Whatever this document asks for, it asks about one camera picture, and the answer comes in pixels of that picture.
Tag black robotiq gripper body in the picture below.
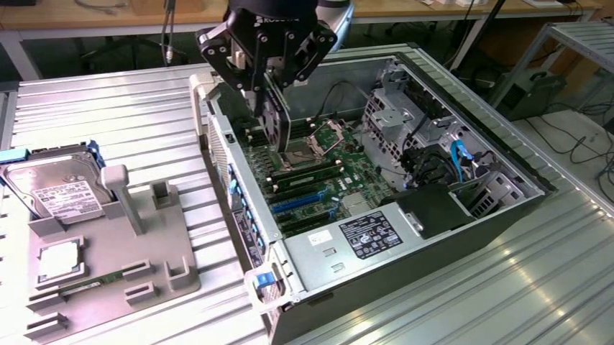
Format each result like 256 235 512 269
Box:
225 0 319 35

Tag black graphics card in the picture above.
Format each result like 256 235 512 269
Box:
260 67 294 155

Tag metal disk bay cage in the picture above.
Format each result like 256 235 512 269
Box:
361 60 435 154

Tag CPU socket with open cover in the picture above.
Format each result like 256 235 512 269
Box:
280 119 356 170

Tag long wooden desk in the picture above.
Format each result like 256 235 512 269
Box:
349 0 599 26

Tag installed green RAM stick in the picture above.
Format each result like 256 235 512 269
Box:
265 164 339 192

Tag green motherboard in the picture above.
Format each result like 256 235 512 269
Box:
233 114 387 236

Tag blue expansion slot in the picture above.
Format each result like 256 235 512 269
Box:
270 195 323 217

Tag silver chipset heatsink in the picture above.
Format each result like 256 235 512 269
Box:
340 195 373 213

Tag black box device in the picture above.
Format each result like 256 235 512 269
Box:
496 70 568 121

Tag hard disk with blue carrier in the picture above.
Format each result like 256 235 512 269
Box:
0 141 108 226

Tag silver power supply unit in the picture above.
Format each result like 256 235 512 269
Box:
281 201 425 293

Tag grey parts rack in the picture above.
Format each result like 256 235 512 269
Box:
22 163 202 343

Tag open black PC case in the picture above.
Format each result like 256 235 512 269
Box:
188 42 560 339

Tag silver CPU chip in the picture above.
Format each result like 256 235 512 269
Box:
36 245 84 278

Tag hanging black cable with plug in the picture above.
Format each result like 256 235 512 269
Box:
160 0 176 66

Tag black looped wire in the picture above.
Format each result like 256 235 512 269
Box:
319 80 371 121

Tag wooden desk with white frame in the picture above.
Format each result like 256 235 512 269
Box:
0 0 232 81

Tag blue SATA wire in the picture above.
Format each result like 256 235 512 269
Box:
448 139 469 185

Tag aluminium slat frame table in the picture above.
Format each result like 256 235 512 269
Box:
513 20 614 119

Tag black floor cables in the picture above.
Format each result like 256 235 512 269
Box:
527 102 614 180

